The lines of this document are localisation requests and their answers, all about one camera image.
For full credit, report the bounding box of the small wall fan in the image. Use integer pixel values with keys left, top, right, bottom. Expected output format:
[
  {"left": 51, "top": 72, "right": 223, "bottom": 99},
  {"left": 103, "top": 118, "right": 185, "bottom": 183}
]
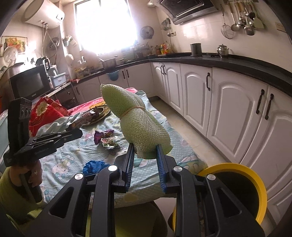
[{"left": 140, "top": 26, "right": 154, "bottom": 40}]

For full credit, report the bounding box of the person's left hand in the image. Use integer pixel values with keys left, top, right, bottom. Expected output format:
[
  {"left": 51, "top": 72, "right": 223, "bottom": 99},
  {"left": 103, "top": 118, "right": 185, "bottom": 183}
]
[{"left": 9, "top": 160, "right": 43, "bottom": 187}]

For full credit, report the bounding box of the green spatula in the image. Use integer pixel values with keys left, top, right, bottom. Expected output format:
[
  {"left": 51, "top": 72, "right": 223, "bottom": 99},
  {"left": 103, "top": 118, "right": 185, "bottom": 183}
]
[{"left": 251, "top": 1, "right": 265, "bottom": 29}]

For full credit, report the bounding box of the purple green snack wrapper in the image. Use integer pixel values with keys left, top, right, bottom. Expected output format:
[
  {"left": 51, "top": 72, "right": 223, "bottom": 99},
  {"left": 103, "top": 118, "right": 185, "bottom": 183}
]
[{"left": 94, "top": 129, "right": 120, "bottom": 150}]

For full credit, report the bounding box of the blue crumpled glove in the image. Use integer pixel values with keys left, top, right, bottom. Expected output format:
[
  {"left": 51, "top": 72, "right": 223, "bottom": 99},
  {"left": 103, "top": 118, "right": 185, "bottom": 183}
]
[{"left": 82, "top": 160, "right": 110, "bottom": 176}]

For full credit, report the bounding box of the metal cooking pot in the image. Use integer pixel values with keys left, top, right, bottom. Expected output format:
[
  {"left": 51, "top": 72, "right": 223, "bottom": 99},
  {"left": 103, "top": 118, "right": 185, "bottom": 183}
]
[{"left": 99, "top": 55, "right": 117, "bottom": 70}]

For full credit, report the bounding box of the wire mesh skimmer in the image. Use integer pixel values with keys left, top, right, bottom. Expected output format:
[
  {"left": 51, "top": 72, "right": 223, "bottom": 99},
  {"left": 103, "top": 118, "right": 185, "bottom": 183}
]
[{"left": 220, "top": 5, "right": 236, "bottom": 40}]

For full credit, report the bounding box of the dark metal cup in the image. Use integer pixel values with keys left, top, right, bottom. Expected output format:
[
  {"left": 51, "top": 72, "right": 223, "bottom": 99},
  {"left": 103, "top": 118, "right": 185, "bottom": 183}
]
[{"left": 190, "top": 43, "right": 202, "bottom": 57}]

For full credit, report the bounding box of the round metal tray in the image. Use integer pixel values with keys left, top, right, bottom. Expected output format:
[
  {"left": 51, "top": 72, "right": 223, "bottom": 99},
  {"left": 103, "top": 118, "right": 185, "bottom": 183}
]
[{"left": 83, "top": 104, "right": 110, "bottom": 126}]

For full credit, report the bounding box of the steel teapot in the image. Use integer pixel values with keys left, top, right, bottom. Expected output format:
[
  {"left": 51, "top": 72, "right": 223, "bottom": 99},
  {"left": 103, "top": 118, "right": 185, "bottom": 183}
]
[{"left": 217, "top": 44, "right": 229, "bottom": 58}]

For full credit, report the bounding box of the yellow red paper box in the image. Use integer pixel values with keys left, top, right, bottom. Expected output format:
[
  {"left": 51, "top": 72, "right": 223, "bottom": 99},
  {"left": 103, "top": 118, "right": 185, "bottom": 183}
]
[{"left": 66, "top": 108, "right": 104, "bottom": 131}]

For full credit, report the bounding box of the green foam net bundle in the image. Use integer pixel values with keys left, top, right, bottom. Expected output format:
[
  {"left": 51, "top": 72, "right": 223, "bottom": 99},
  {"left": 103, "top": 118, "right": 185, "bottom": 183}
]
[{"left": 101, "top": 84, "right": 173, "bottom": 160}]

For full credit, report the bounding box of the red floral cushion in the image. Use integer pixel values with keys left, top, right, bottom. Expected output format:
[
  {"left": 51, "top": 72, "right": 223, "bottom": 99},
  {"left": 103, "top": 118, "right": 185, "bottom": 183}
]
[{"left": 29, "top": 96, "right": 68, "bottom": 137}]

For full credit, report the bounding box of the white water heater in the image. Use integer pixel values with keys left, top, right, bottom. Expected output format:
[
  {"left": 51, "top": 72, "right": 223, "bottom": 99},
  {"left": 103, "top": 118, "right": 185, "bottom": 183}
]
[{"left": 21, "top": 0, "right": 65, "bottom": 29}]

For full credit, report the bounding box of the black range hood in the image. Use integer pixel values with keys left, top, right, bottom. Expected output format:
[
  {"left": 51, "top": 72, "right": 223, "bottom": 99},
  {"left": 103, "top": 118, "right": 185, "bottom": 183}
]
[{"left": 150, "top": 0, "right": 221, "bottom": 25}]

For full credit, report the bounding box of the black microwave oven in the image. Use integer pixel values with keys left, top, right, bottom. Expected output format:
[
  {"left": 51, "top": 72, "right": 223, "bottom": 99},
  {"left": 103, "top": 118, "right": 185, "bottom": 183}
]
[{"left": 10, "top": 65, "right": 51, "bottom": 101}]

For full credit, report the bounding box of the yellow rimmed trash bin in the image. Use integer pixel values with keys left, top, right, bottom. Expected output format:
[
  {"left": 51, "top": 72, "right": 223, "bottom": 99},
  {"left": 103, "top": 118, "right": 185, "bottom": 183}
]
[{"left": 172, "top": 162, "right": 268, "bottom": 226}]

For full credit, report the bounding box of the white power strip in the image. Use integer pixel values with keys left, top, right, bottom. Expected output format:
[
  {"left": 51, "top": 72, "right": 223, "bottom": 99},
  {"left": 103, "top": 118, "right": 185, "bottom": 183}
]
[{"left": 275, "top": 22, "right": 286, "bottom": 33}]

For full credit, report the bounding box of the steel ladle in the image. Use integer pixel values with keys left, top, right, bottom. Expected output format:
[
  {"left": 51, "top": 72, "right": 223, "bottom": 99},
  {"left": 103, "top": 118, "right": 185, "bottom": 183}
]
[{"left": 228, "top": 3, "right": 240, "bottom": 32}]

